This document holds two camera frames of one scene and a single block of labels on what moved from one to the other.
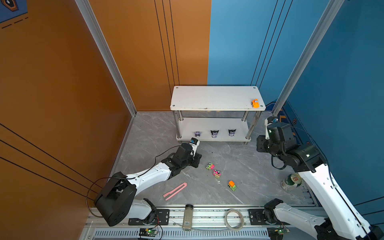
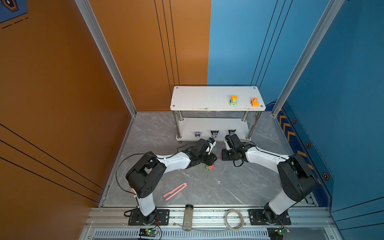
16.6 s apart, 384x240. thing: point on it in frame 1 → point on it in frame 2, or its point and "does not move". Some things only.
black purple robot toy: (231, 132) does not move
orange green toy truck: (232, 185) → (233, 101)
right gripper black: (260, 140) → (223, 156)
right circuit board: (276, 233) does not move
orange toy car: (255, 103) does not move
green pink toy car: (210, 166) does not move
